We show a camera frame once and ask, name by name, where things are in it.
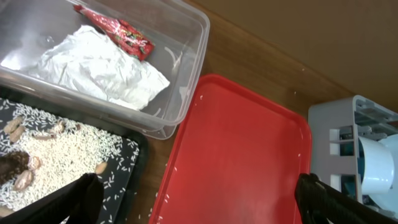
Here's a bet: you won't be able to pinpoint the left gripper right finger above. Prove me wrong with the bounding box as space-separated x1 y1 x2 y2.
295 173 397 224

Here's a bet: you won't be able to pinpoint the light blue plate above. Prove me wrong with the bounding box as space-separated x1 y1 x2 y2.
369 134 397 214

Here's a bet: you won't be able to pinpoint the light blue bowl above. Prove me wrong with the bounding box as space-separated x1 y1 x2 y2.
358 137 391 195

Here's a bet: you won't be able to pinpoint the red serving tray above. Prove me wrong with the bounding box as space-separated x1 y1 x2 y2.
149 75 312 223

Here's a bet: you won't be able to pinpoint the food leftovers in tray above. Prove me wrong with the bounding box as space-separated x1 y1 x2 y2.
1 98 140 223

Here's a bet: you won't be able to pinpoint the white napkin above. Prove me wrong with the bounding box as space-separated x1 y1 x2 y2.
23 25 170 110

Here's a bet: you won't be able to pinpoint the clear plastic bin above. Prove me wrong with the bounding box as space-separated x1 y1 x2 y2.
1 0 210 139

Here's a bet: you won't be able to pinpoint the red ketchup sachet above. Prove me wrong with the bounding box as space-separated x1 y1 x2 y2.
73 5 155 61

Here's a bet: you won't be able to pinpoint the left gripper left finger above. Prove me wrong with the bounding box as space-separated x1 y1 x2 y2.
1 173 104 224

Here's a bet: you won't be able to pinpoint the grey dishwasher rack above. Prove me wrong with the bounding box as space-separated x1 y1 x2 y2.
308 95 397 220

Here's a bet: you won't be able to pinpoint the black plastic tray bin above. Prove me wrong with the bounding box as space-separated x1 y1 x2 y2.
1 87 147 223

